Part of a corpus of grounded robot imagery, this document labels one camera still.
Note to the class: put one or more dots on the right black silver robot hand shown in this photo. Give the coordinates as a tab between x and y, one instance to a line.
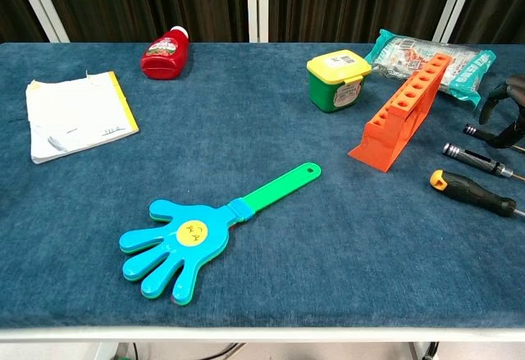
517	89

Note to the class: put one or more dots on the black precision screwdriver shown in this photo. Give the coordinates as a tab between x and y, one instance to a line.
467	156
470	129

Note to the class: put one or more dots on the orange tool holder rack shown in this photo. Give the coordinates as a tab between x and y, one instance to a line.
404	101

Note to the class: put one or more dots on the blue green hand clapper toy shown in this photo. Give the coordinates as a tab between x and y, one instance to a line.
188	233

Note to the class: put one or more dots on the teal clear snack package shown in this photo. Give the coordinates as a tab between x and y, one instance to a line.
402	54

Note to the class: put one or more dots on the green tub yellow lid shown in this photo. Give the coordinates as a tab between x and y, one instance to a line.
334	89

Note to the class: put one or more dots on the blue felt table cover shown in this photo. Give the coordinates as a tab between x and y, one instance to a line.
246	130

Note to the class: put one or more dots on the white table leg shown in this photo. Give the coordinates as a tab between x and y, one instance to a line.
418	352
107	352

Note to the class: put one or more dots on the red ketchup bottle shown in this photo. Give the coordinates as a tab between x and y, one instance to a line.
164	58

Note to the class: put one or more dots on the white notepad yellow spine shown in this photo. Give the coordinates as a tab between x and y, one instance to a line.
78	110

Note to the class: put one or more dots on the white slanted frame post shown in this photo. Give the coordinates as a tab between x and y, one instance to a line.
41	5
455	5

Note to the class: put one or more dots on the white upright frame post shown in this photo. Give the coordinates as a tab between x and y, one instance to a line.
257	3

